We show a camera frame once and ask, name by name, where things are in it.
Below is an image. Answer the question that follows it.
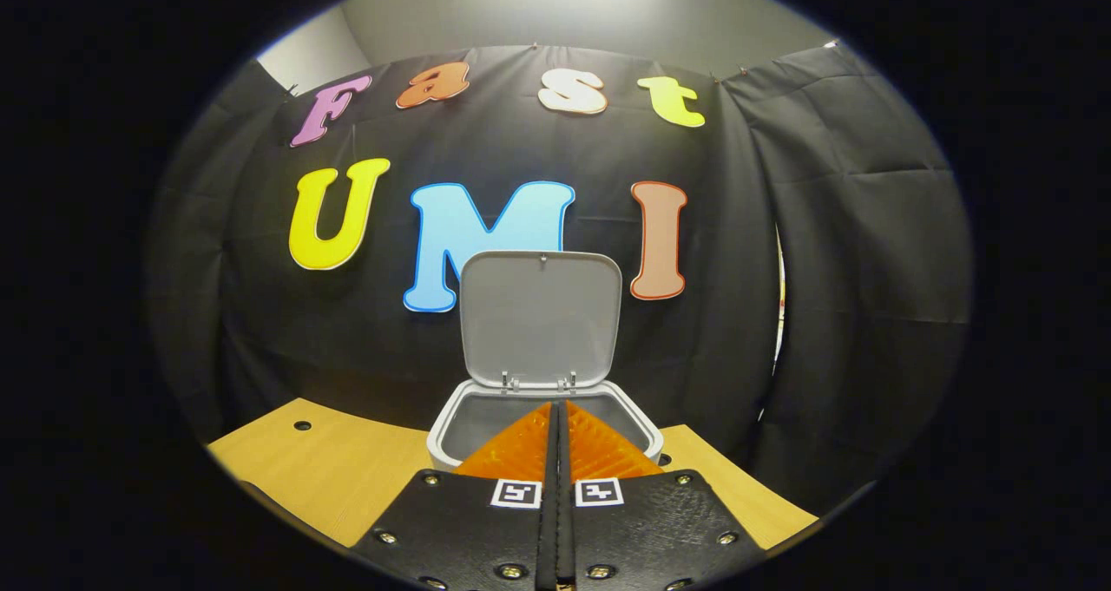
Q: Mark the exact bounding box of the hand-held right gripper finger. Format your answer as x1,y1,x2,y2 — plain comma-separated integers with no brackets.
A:
557,400,769,591
347,402,558,591

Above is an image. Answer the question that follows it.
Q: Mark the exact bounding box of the white desktop garbage bin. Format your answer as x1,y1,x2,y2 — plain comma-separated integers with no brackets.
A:
425,250,665,475

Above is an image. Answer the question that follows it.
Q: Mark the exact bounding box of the black backdrop cloth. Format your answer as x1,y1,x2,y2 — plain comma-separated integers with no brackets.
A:
148,40,973,514

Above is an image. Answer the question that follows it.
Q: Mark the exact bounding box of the wooden desktop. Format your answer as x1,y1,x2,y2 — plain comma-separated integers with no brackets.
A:
207,397,821,550

